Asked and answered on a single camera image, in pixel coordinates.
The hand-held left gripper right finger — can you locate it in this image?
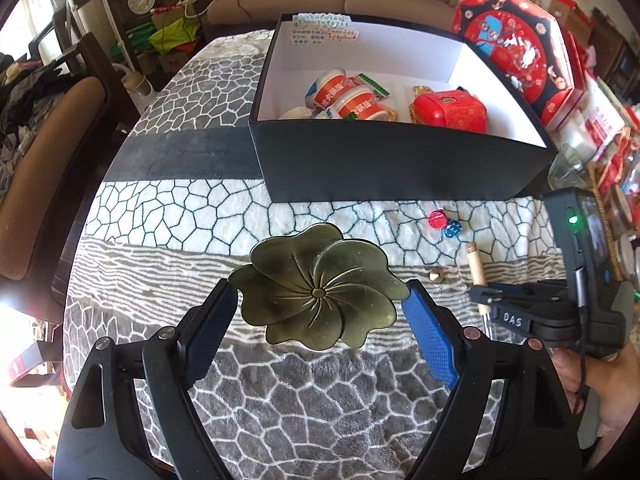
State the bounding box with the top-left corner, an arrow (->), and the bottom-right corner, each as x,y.
402,279 -> 583,480

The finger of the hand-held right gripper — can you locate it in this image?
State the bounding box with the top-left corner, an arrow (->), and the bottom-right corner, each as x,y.
469,281 -> 573,311

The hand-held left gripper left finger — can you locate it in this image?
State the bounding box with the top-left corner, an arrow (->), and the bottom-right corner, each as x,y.
52,277 -> 241,480

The wooden tube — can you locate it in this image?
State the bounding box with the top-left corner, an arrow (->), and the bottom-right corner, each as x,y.
466,242 -> 491,317

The olive flower shaped dish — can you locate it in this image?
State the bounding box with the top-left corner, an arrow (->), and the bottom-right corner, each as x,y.
227,224 -> 408,352

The black storage box white inside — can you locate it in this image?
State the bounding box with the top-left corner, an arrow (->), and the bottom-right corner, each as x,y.
248,12 -> 557,204

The person's right hand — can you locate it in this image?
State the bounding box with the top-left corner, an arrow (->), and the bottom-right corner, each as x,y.
550,342 -> 640,466

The wicker basket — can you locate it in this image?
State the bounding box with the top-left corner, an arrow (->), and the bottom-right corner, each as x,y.
590,160 -> 631,281

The clear glass jar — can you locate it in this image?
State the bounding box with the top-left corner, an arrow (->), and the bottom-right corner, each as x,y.
547,145 -> 593,196

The pile of red white packets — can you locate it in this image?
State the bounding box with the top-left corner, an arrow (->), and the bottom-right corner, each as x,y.
585,75 -> 640,181

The red tea box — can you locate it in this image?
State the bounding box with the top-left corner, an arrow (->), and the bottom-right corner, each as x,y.
412,89 -> 488,134

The white rounded item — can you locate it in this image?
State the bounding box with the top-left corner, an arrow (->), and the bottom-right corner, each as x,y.
277,105 -> 321,121

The wooden chair tan cushion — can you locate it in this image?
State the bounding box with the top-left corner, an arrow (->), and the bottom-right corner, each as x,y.
0,32 -> 123,311

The red white snack cup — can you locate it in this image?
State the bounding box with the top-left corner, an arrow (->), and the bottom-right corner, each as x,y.
327,85 -> 386,122
305,70 -> 363,111

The red octagonal gift box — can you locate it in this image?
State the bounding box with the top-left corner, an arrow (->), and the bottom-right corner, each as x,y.
450,0 -> 596,128

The green seed packet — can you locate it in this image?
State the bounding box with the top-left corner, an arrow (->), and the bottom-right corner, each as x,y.
355,74 -> 390,98

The dark wooden cabinet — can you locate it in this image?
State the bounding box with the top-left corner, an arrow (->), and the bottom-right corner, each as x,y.
590,7 -> 640,96

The brown red cardboard box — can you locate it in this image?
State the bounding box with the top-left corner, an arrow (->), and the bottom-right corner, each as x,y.
550,0 -> 591,36

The yellow green bag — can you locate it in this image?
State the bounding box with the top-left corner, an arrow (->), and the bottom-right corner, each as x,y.
149,17 -> 201,53

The pile of dark clothes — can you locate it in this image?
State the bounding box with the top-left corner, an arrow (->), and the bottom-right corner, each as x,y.
0,52 -> 66,136

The white pole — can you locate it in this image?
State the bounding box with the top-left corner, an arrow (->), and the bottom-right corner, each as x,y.
90,0 -> 136,73

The cluster of handwritten stickers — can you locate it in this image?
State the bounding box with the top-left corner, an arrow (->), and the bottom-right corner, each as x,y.
289,11 -> 361,46

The black usb cable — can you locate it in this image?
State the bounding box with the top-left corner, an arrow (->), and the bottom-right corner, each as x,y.
567,267 -> 591,413

